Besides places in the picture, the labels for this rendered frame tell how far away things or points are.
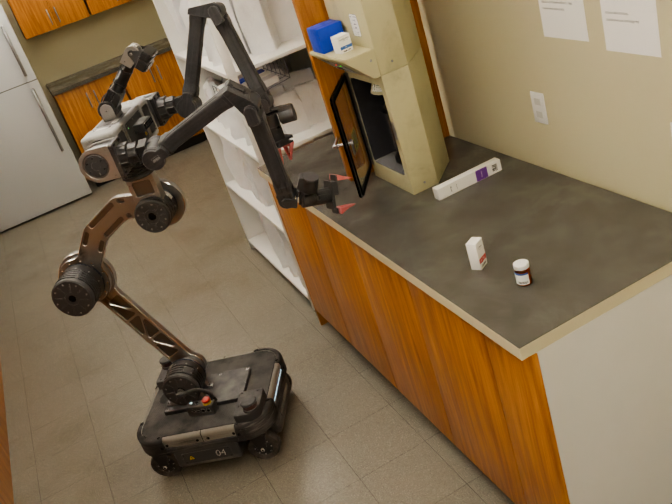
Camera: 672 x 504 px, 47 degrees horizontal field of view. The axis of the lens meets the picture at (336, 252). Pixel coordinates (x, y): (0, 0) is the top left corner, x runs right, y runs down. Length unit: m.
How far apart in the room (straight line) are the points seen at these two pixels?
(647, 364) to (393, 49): 1.32
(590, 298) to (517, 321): 0.20
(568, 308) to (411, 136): 1.04
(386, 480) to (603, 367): 1.20
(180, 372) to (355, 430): 0.79
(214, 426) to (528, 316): 1.64
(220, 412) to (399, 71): 1.60
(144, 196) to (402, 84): 1.06
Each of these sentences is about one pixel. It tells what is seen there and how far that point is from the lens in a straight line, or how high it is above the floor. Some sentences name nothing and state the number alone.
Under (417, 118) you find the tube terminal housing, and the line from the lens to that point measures 2.88.
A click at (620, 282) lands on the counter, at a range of 2.20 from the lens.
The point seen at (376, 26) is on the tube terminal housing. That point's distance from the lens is 2.76.
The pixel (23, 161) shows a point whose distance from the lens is 7.51.
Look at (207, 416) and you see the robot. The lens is 3.42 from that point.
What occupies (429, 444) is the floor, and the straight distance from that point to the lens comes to 3.23.
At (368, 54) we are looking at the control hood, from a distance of 2.75.
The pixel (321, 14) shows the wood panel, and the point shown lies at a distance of 3.07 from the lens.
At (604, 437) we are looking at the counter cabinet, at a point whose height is 0.51.
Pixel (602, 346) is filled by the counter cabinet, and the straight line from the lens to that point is 2.21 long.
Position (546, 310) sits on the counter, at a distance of 2.14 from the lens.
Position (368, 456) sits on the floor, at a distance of 3.27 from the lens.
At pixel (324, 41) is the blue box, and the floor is 1.55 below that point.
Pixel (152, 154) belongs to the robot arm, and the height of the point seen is 1.44.
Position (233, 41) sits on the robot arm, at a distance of 3.07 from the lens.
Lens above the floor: 2.15
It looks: 27 degrees down
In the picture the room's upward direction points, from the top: 19 degrees counter-clockwise
